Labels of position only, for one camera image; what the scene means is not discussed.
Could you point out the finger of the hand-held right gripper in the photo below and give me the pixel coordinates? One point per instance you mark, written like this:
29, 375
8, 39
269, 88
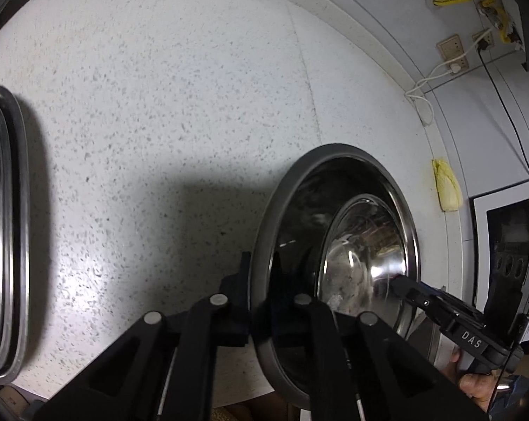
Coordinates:
417, 296

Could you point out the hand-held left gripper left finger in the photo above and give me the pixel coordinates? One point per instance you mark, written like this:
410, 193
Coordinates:
236, 311

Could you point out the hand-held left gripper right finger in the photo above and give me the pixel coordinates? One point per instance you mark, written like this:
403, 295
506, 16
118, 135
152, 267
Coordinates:
317, 329

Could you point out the medium steel bowl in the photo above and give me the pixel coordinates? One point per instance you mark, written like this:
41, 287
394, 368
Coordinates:
360, 245

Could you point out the large steel bowl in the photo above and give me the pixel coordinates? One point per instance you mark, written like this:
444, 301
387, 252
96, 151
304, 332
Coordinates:
299, 210

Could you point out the person's right hand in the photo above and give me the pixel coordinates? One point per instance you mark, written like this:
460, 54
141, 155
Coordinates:
483, 392

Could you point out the white built-in appliance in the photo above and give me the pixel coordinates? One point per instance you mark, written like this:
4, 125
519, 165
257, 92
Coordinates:
481, 228

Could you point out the yellow cloth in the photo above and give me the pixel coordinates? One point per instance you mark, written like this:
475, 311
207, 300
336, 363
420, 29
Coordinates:
447, 184

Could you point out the beige wall socket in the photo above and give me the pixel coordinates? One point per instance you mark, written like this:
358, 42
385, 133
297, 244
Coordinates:
449, 47
482, 38
461, 62

